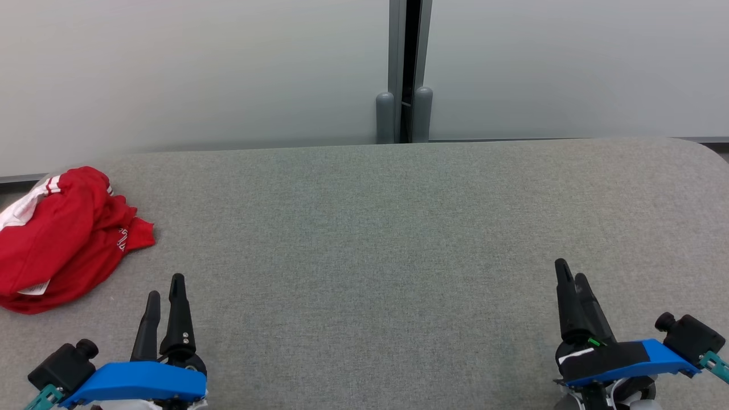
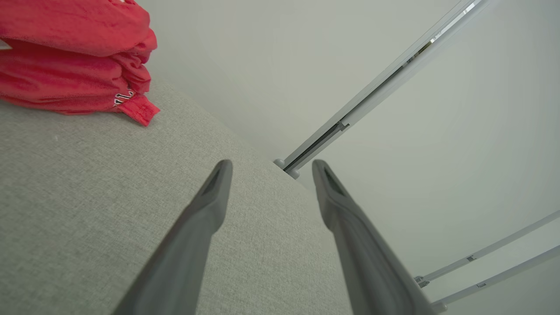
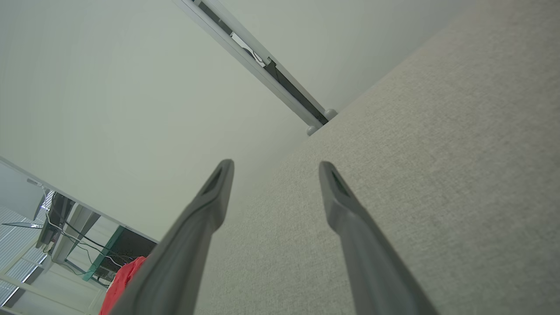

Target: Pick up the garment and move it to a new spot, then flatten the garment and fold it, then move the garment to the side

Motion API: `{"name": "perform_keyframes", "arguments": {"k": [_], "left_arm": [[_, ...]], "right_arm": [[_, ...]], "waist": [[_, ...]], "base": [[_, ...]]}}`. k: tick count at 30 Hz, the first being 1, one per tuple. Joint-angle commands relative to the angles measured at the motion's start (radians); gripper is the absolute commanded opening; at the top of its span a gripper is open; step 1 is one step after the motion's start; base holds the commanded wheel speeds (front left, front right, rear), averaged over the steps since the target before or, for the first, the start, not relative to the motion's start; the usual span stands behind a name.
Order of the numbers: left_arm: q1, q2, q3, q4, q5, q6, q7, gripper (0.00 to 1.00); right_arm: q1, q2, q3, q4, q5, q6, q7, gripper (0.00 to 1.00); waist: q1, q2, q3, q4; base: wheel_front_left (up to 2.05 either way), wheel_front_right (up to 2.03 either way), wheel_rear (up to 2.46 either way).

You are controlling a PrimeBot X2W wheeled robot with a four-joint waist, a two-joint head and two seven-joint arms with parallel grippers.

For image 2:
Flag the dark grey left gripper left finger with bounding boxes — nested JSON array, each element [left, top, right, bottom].
[[112, 159, 233, 315]]

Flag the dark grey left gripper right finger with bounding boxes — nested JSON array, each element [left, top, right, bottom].
[[312, 159, 438, 315]]

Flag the red basketball shorts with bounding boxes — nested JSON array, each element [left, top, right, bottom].
[[0, 0, 160, 126]]

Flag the grey metal frame upright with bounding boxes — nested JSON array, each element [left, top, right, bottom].
[[431, 245, 560, 312], [414, 210, 560, 288]]

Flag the grey partition post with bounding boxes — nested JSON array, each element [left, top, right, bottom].
[[273, 0, 495, 180]]

